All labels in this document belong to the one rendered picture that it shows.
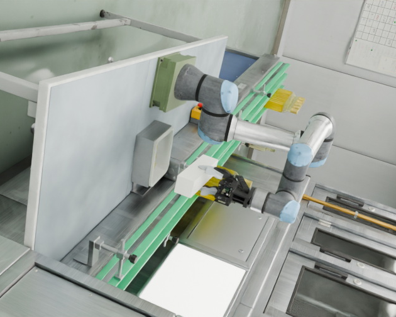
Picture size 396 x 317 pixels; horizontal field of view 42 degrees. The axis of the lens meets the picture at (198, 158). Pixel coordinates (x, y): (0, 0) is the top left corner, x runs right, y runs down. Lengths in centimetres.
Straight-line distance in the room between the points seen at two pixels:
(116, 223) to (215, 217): 60
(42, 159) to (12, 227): 85
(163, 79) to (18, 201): 91
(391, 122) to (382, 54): 108
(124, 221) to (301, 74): 652
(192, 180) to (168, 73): 52
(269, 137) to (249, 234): 53
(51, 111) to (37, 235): 40
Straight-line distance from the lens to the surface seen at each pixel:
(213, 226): 237
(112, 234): 195
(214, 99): 200
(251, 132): 206
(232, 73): 339
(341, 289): 234
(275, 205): 166
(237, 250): 227
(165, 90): 202
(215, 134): 206
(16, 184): 257
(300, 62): 823
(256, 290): 212
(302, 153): 167
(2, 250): 164
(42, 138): 148
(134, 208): 208
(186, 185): 166
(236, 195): 169
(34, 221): 160
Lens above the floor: 152
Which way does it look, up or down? 15 degrees down
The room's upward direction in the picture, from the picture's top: 109 degrees clockwise
